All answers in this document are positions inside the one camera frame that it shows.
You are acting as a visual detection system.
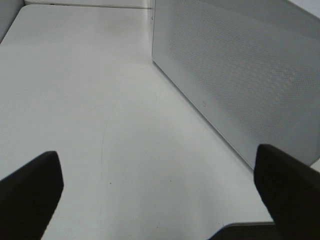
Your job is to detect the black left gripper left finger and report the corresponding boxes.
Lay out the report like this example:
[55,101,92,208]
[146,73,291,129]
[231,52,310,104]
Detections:
[0,151,64,240]

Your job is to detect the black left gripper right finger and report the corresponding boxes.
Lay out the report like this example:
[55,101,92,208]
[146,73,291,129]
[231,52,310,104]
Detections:
[253,144,320,240]

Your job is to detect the white microwave oven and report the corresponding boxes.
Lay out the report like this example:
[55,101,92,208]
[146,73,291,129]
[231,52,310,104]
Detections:
[150,0,157,22]

